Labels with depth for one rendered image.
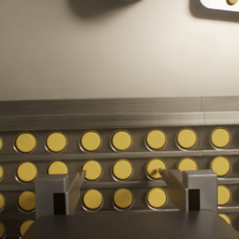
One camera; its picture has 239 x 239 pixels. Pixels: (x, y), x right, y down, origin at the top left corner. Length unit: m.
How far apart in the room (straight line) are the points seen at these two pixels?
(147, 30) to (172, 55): 0.04
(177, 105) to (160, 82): 0.15
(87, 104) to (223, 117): 0.08
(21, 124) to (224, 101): 0.12
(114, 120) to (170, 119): 0.03
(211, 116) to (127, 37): 0.18
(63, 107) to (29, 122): 0.02
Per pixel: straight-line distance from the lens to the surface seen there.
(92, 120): 0.17
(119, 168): 0.18
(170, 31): 0.34
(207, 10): 0.35
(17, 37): 0.35
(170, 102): 0.18
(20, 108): 0.19
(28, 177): 0.19
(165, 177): 0.16
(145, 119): 0.17
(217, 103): 0.19
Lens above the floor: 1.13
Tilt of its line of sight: 88 degrees down
